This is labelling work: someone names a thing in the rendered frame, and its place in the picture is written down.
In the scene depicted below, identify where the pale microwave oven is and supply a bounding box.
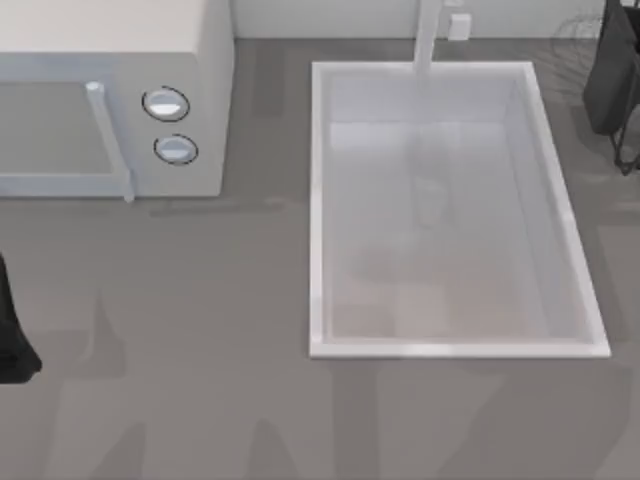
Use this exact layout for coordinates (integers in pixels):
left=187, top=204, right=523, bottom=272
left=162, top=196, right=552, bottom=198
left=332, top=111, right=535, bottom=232
left=0, top=0, right=235, bottom=202

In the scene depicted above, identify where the large microwave knob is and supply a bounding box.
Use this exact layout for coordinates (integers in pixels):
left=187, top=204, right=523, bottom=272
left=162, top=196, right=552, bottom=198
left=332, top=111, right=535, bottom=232
left=141, top=85, right=191, bottom=123

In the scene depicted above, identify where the small microwave knob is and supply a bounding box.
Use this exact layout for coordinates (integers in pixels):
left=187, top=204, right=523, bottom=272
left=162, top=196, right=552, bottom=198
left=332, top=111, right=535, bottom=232
left=152, top=133, right=200, bottom=166

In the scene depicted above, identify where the white wall socket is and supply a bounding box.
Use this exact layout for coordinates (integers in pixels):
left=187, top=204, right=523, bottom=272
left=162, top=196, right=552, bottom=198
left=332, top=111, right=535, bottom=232
left=448, top=13, right=472, bottom=42

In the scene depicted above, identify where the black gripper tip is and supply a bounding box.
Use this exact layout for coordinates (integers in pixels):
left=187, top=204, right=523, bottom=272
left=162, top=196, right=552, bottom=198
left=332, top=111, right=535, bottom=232
left=0, top=253, right=43, bottom=386

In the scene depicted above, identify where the microwave door handle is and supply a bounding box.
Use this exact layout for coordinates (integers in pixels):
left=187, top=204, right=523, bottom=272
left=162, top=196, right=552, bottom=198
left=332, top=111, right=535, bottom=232
left=84, top=81, right=136, bottom=203

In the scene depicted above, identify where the white sink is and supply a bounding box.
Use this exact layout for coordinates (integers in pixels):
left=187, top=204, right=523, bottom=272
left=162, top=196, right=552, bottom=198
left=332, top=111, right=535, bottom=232
left=308, top=60, right=613, bottom=360

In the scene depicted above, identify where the tall white tap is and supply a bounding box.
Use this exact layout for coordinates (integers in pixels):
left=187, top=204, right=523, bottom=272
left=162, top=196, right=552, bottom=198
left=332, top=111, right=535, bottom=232
left=412, top=0, right=443, bottom=87

